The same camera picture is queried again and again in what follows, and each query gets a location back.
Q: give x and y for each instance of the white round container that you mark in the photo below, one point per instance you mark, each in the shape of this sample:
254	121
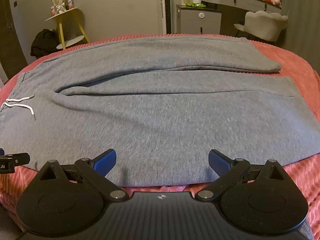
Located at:
185	1

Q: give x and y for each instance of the pink ribbed blanket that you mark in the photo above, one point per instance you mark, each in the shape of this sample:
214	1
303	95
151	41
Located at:
300	62

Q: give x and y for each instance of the small pink white box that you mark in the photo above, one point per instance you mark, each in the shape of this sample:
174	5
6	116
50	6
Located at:
71	3
55	10

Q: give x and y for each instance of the white tower fan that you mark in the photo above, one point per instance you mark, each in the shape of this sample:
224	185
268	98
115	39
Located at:
163	5

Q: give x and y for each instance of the grey pants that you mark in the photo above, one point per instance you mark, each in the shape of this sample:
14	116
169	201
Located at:
160	120

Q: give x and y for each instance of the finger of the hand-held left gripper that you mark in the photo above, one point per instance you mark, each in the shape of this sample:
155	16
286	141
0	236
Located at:
17	159

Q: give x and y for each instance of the grey bedside cabinet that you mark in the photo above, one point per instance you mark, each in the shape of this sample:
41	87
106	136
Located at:
198	21

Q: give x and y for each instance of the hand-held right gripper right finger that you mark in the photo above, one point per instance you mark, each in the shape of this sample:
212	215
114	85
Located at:
218	160

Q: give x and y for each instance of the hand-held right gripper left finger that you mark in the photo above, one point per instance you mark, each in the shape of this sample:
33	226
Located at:
108	158

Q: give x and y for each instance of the dark wooden door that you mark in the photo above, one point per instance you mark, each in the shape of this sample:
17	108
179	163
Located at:
11	30

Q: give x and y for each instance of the green leafy decoration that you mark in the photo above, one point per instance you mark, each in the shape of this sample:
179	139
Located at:
196	5

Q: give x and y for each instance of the cream shell-back chair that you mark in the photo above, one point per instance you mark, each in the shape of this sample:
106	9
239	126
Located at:
265	25

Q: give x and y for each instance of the black bag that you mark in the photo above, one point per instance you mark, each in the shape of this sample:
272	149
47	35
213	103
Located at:
43	43

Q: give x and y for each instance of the grey vanity desk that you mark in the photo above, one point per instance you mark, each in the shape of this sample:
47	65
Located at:
232	2

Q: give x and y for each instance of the yellow side table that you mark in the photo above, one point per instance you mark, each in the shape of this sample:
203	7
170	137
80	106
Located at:
61	27

